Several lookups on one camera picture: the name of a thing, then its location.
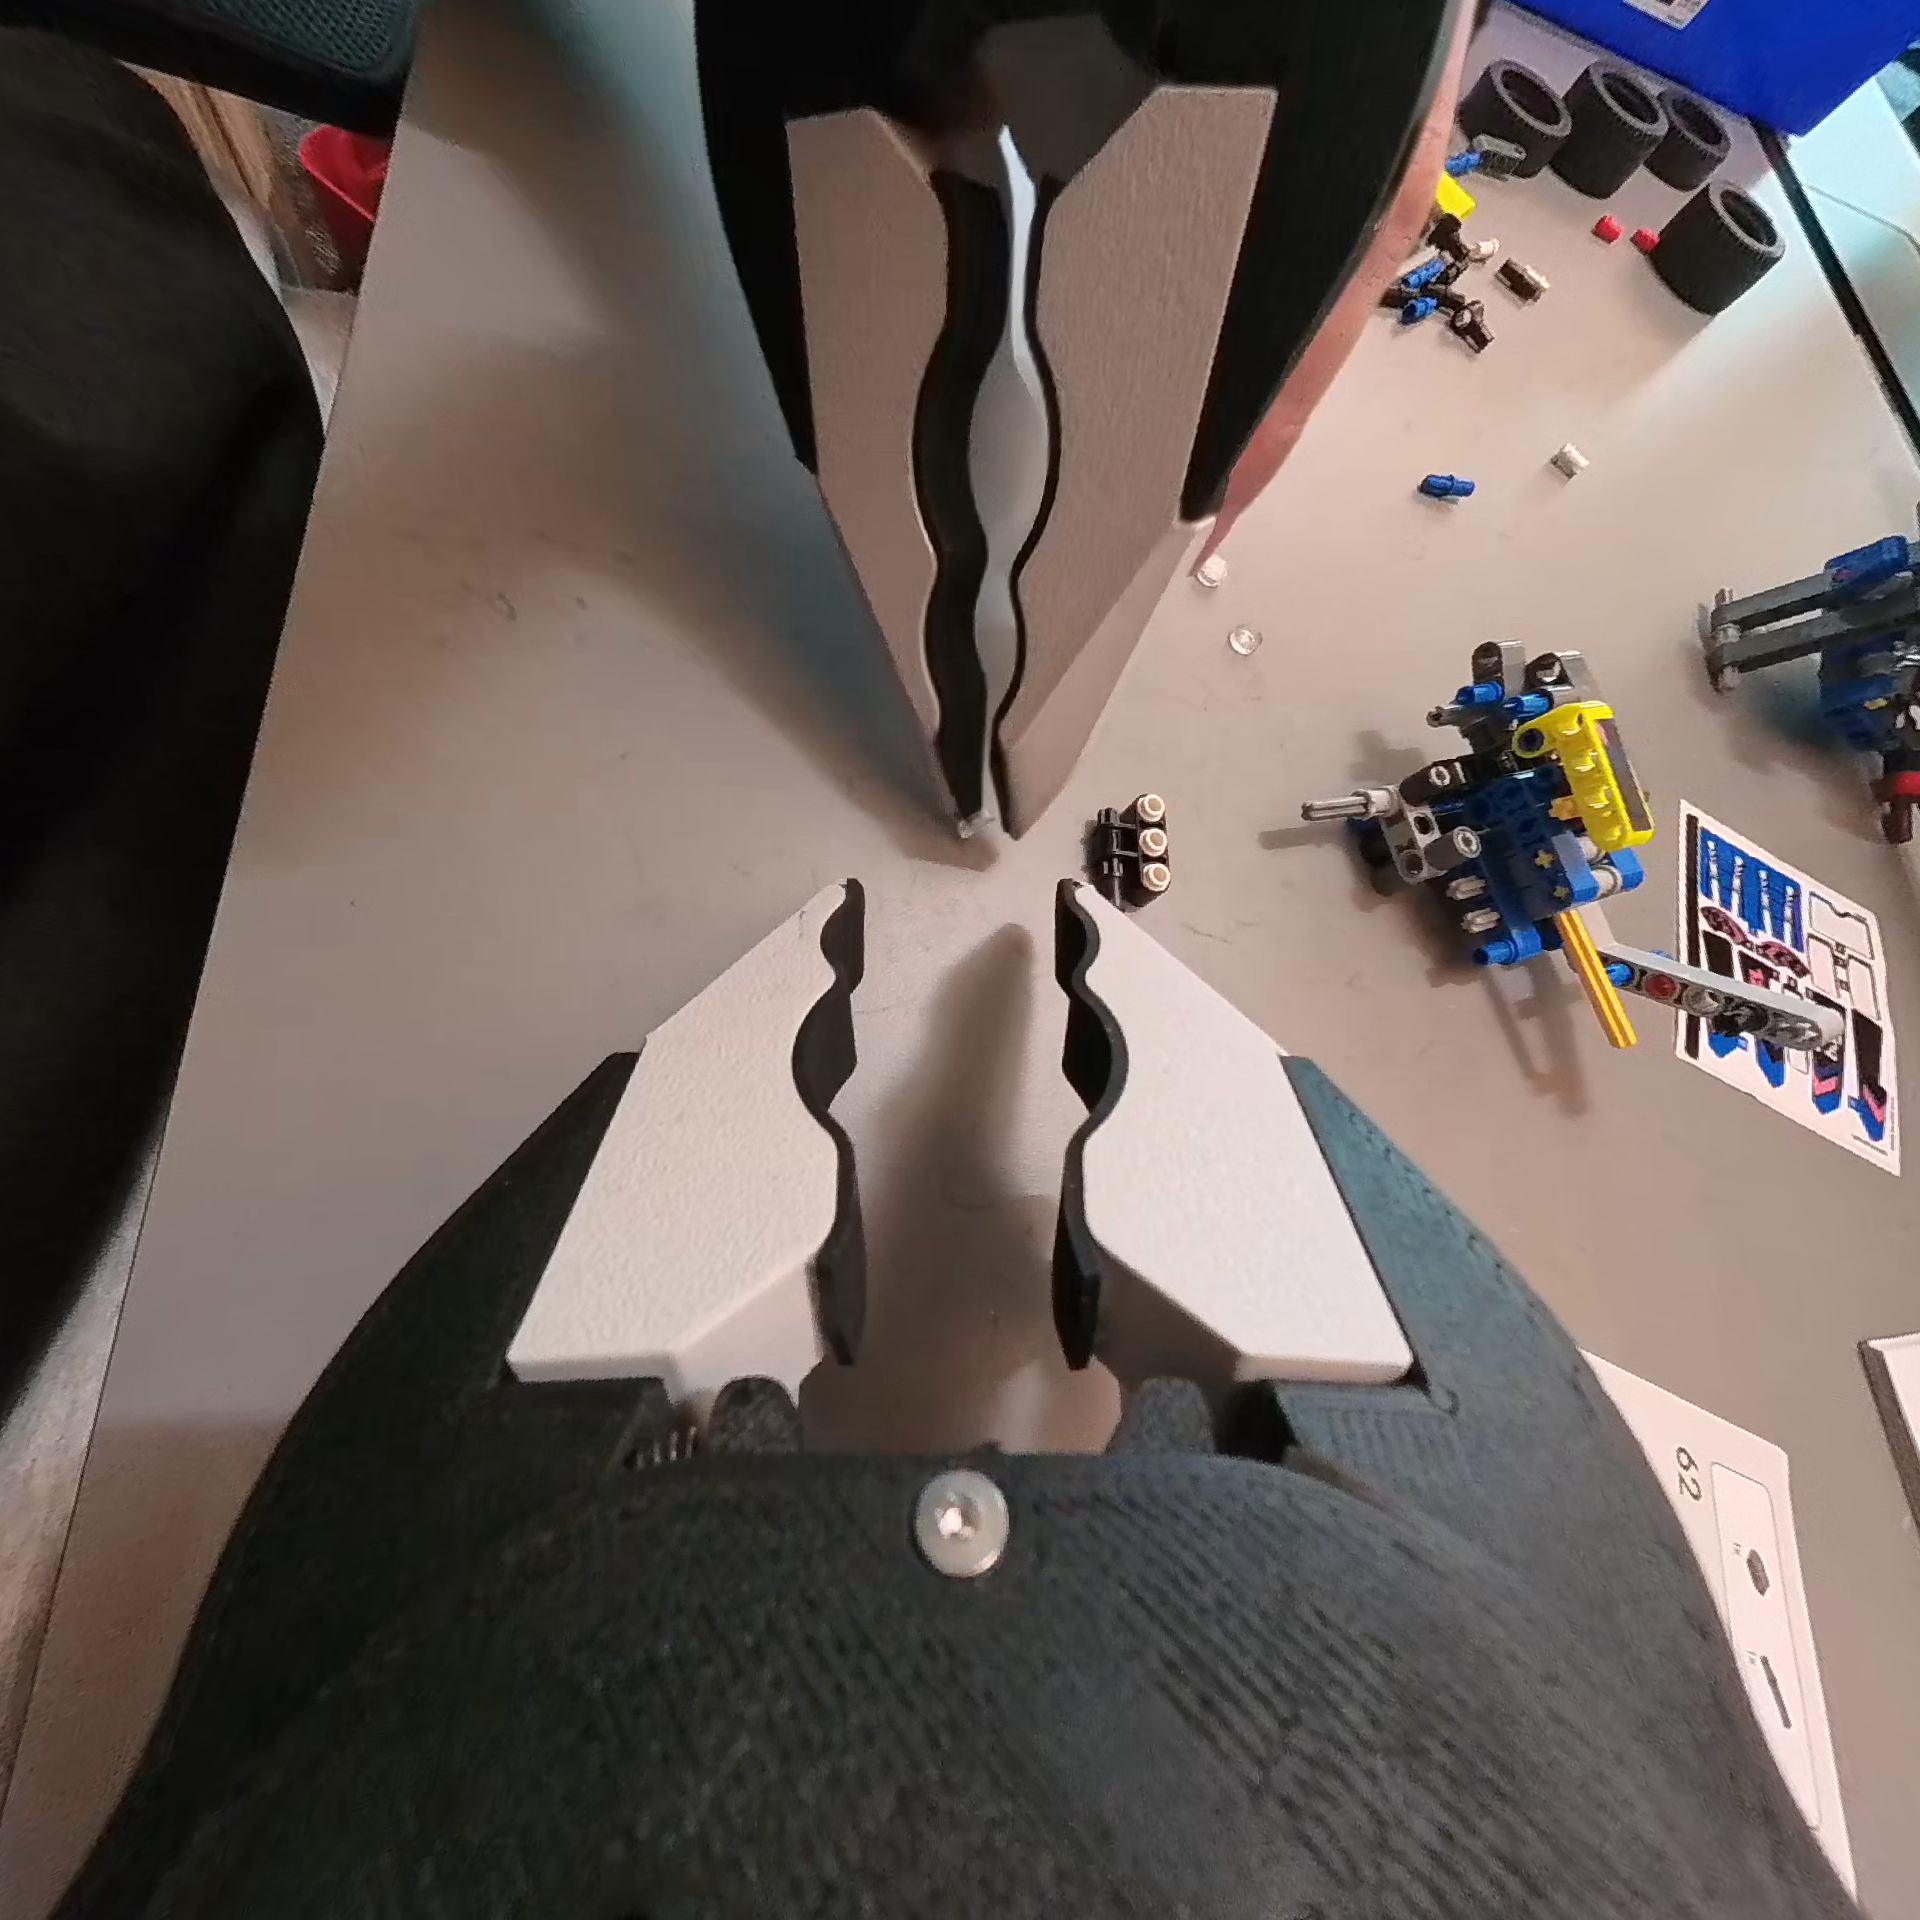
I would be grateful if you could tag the white paper sheet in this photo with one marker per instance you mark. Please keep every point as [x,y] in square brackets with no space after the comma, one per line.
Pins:
[1895,1411]

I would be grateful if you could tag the blue yellow lego assembly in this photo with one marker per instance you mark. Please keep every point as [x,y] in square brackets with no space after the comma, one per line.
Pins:
[1517,840]

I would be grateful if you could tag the red plastic container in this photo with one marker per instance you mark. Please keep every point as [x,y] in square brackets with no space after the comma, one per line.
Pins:
[338,182]

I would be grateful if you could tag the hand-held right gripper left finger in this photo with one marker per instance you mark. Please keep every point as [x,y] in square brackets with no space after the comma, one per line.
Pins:
[690,1201]

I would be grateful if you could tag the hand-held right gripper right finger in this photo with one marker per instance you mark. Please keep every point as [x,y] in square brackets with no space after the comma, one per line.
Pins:
[1230,1201]

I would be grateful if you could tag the pile of small lego pieces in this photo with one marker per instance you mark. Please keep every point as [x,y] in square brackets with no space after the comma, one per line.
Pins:
[1447,278]

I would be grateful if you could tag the grey lego beam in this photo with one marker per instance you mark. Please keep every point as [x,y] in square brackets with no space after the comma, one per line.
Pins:
[1723,1001]

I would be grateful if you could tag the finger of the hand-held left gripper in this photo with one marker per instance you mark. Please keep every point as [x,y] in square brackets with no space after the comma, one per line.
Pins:
[1141,375]
[870,375]

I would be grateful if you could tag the black lego piece tan pins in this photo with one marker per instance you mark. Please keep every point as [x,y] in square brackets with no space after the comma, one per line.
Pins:
[1136,854]

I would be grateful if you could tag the lego sticker sheet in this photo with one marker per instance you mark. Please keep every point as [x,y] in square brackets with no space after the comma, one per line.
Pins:
[1755,914]

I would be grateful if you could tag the blue grey lego assembly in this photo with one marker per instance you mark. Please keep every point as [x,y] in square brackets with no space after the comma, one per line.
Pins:
[1830,645]

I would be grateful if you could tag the lego instruction booklet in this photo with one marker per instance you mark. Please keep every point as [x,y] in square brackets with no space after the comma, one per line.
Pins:
[1723,1622]

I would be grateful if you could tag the blue plastic box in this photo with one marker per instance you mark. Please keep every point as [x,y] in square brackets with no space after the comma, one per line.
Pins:
[1723,45]

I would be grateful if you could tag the person's dark clothing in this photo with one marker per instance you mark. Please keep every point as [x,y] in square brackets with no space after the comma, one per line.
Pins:
[119,600]

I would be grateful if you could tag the black rubber lego tire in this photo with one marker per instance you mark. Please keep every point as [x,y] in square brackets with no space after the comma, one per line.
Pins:
[1723,248]
[1613,129]
[1517,105]
[1694,137]

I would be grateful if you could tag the black mesh object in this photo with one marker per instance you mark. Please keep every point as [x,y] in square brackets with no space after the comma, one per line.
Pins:
[283,45]

